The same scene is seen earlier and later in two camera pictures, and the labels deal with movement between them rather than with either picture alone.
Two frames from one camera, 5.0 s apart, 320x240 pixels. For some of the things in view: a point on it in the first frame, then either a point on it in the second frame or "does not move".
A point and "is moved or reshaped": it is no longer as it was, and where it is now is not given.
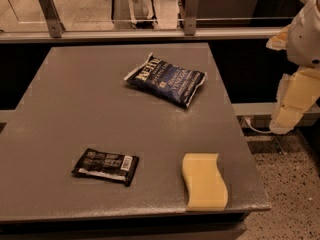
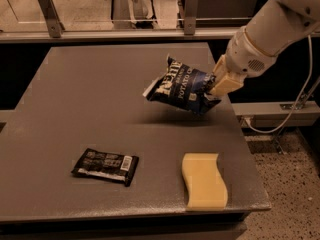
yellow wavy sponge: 206,185 does not move
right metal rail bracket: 192,7 does not move
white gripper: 306,39 → 246,58
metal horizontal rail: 138,36 does not move
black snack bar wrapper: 116,167 does not move
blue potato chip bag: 174,83 is moved or reshaped
